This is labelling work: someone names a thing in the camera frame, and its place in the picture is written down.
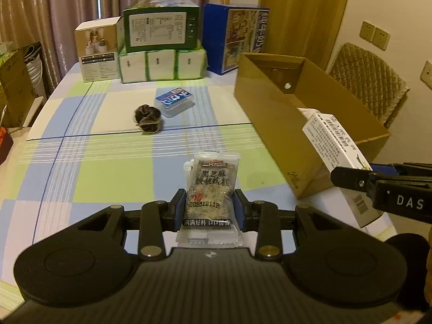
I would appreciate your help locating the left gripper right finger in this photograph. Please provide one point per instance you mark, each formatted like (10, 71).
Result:
(262, 217)

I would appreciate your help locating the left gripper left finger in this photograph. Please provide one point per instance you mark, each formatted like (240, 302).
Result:
(157, 217)

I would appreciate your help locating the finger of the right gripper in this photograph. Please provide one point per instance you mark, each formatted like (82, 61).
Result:
(382, 167)
(358, 179)

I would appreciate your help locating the white box with green bird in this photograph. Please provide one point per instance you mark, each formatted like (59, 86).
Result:
(336, 149)

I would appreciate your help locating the grey sesame snack packet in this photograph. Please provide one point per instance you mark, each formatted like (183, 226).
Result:
(209, 219)

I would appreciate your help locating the plaid bed sheet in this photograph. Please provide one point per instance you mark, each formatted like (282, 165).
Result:
(85, 152)

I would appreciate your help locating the dark brown scrunchie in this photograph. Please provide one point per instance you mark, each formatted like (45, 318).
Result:
(148, 119)

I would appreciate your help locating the large brown cardboard box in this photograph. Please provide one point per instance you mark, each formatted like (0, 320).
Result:
(272, 89)

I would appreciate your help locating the clear box with blue label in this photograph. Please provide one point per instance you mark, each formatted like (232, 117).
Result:
(173, 102)

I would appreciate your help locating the green wrapped tissue pack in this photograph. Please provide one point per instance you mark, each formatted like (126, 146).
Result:
(168, 64)

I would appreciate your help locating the dark wooden tray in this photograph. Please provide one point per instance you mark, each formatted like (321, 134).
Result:
(6, 143)

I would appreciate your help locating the wooden door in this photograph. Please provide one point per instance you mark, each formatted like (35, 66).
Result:
(306, 28)

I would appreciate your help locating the white beige product box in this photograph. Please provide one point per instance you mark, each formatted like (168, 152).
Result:
(99, 43)

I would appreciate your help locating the brown cardboard boxes stack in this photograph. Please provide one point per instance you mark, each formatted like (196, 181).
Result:
(22, 84)

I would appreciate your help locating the blue milk carton box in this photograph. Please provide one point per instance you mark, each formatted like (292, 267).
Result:
(230, 30)

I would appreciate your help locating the green box with white label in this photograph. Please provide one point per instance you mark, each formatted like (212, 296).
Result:
(161, 24)

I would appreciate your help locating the beige curtain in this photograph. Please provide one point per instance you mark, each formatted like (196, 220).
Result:
(52, 23)

